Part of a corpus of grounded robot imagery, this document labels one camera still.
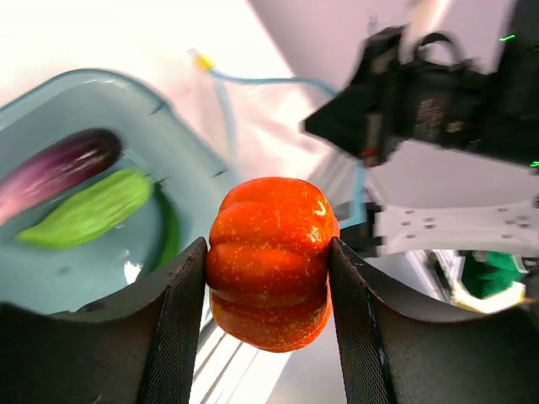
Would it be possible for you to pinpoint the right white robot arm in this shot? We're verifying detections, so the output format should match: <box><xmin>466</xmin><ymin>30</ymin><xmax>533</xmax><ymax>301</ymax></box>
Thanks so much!
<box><xmin>304</xmin><ymin>1</ymin><xmax>538</xmax><ymax>257</ymax></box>

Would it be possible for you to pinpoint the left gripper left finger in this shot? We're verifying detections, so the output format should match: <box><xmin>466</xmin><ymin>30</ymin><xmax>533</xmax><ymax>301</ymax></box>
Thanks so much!
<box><xmin>1</xmin><ymin>238</ymin><xmax>206</xmax><ymax>403</ymax></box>

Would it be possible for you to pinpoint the clear zip top bag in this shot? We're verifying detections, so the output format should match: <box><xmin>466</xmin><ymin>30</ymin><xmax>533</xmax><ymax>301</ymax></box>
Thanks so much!
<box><xmin>188</xmin><ymin>50</ymin><xmax>367</xmax><ymax>230</ymax></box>

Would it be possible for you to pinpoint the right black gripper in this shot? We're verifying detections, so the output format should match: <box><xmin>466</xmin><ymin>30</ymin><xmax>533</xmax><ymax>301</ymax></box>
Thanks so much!
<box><xmin>303</xmin><ymin>26</ymin><xmax>538</xmax><ymax>167</ymax></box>

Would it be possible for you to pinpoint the purple eggplant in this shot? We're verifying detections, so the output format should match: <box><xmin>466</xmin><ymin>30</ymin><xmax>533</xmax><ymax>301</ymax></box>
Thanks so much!
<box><xmin>1</xmin><ymin>128</ymin><xmax>123</xmax><ymax>223</ymax></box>

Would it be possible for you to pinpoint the teal plastic tray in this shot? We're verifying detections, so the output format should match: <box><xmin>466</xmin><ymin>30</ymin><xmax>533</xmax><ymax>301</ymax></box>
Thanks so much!
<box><xmin>1</xmin><ymin>70</ymin><xmax>236</xmax><ymax>314</ymax></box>

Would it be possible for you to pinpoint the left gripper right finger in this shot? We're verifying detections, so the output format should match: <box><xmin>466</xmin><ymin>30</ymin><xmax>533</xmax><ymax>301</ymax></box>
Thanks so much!
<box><xmin>329</xmin><ymin>238</ymin><xmax>538</xmax><ymax>403</ymax></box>

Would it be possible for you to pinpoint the light green bitter gourd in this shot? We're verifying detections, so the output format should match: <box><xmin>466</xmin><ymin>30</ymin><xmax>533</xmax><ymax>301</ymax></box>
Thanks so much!
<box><xmin>15</xmin><ymin>169</ymin><xmax>154</xmax><ymax>249</ymax></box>

